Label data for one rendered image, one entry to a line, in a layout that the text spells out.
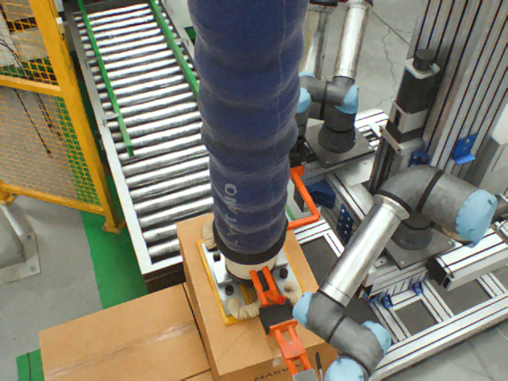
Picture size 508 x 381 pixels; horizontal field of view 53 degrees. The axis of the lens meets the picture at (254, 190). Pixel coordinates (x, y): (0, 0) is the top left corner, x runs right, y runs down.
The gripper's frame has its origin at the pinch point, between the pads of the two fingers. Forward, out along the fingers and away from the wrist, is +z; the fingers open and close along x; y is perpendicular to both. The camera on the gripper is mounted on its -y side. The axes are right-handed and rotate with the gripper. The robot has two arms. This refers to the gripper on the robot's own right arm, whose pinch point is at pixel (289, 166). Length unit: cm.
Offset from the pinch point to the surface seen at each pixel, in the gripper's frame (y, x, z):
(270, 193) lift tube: 40, -24, -38
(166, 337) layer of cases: 24, -59, 54
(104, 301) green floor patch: -35, -86, 108
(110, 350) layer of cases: 21, -80, 54
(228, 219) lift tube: 37, -34, -27
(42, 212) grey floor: -108, -112, 107
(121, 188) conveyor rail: -55, -61, 48
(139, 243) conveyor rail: -21, -60, 48
